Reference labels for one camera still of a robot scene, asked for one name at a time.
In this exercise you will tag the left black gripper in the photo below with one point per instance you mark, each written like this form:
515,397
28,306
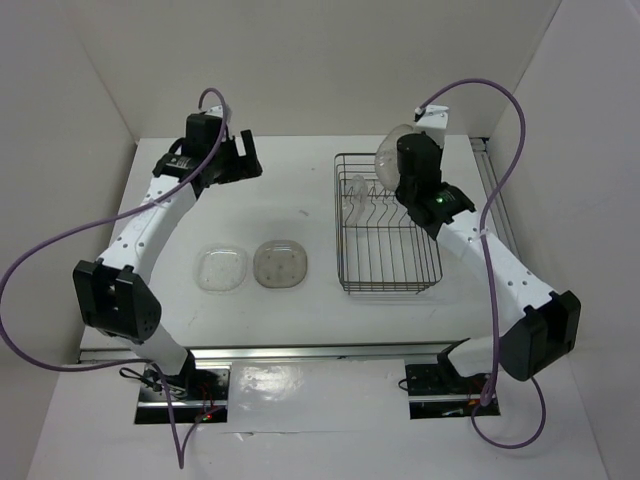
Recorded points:
244,166

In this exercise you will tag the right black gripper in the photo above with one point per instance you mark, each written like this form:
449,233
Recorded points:
440,153

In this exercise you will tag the smoky glass plate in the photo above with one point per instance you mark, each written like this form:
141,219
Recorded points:
280,264
386,158

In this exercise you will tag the clear glass plate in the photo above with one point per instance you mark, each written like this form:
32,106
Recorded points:
354,200
220,268

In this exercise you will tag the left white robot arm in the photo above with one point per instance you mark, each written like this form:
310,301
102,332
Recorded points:
113,291

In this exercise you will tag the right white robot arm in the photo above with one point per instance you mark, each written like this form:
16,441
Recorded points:
533,325

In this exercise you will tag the grey wire dish rack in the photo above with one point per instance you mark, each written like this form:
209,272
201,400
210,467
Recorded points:
385,253

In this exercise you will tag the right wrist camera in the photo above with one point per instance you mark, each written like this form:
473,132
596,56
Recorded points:
432,120

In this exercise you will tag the aluminium rail front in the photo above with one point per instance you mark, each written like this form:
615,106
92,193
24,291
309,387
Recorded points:
320,352

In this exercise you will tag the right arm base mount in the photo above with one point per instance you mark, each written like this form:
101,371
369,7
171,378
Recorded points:
436,390

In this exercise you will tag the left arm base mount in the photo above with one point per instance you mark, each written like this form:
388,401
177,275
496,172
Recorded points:
207,399

